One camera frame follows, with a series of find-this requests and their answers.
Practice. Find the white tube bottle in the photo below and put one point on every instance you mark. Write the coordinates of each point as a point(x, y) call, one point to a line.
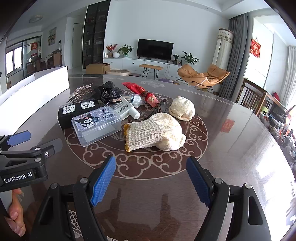
point(126, 109)

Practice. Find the glittery silver hair clip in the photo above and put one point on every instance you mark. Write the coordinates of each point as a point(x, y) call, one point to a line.
point(78, 93)

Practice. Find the wooden chair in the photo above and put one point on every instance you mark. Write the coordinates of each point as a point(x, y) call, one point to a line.
point(252, 89)

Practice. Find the dark display cabinet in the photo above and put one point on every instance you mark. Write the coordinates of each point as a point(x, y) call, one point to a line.
point(94, 34)

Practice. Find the red ribbon-tied packet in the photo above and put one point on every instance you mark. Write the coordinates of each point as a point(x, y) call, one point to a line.
point(134, 88)

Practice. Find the sliding glass door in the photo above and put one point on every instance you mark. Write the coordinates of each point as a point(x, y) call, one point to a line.
point(20, 55)

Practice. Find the white round vase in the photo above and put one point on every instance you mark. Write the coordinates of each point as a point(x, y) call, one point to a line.
point(115, 55)

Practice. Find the large leafy potted plant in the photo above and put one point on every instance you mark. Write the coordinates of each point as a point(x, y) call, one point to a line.
point(189, 58)

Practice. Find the clear glasses with dark frame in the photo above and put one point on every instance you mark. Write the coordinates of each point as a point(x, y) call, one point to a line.
point(163, 104)

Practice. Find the bushy green potted plant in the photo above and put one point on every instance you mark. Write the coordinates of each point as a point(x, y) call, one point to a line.
point(124, 49)

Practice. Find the cardboard box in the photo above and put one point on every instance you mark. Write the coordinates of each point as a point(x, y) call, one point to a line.
point(97, 69)

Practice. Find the wall painting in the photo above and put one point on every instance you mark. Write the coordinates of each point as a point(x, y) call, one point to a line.
point(52, 36)

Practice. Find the dark flat mat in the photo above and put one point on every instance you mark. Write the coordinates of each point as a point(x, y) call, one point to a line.
point(135, 74)

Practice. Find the wooden dining furniture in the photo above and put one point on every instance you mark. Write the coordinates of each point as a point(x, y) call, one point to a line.
point(53, 60)

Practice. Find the red wall hanging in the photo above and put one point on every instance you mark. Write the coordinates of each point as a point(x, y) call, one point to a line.
point(255, 48)

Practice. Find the round ceiling lamp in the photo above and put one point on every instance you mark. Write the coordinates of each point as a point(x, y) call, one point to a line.
point(36, 19)

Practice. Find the person's left hand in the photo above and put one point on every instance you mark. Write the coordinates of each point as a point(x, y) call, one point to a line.
point(15, 215)

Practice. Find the round tan scratcher pad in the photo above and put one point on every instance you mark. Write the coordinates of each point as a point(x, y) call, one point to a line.
point(118, 72)

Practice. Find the cluttered wooden side table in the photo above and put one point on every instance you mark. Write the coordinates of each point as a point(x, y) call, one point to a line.
point(277, 120)

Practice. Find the covered standing air conditioner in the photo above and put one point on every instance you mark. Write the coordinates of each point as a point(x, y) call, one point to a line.
point(223, 51)

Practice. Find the white television cabinet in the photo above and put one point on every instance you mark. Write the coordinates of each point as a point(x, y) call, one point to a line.
point(124, 63)

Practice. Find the small potted plant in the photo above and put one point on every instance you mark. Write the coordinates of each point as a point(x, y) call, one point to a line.
point(175, 58)

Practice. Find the grey curtain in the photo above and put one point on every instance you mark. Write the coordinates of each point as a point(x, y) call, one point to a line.
point(233, 46)

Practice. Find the orange bench with metal legs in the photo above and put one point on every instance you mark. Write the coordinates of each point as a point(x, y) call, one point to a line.
point(151, 67)

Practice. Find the white sheer curtain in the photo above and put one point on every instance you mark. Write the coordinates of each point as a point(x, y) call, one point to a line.
point(289, 76)

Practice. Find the black box with white labels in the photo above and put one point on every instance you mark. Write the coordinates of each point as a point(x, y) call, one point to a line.
point(67, 120)

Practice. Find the black television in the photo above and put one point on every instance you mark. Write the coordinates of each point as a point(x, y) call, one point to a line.
point(155, 49)

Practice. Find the white door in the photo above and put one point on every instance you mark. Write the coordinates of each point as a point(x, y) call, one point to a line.
point(78, 46)

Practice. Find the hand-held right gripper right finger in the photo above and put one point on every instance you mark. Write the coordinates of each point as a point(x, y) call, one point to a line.
point(198, 183)

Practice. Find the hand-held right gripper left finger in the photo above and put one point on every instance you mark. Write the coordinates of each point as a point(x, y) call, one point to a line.
point(104, 183)

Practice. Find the orange lounge chair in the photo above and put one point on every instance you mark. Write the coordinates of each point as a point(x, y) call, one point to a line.
point(192, 71)

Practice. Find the clear cartoon plastic box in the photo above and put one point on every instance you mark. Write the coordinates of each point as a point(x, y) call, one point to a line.
point(97, 132)

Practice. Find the red flower arrangement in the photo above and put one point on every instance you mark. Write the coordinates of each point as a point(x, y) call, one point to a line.
point(111, 48)

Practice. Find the cream knitted glove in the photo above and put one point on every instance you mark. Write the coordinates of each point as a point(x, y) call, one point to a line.
point(182, 106)
point(152, 132)

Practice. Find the cotton swab pack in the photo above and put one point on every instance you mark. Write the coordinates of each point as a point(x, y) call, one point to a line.
point(136, 100)

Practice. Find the black bow hair clip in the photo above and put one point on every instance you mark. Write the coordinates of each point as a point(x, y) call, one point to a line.
point(109, 91)

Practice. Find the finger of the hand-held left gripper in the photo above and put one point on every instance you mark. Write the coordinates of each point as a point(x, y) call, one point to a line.
point(18, 138)
point(53, 146)

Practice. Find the purple rug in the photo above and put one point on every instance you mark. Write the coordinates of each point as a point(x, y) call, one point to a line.
point(164, 80)

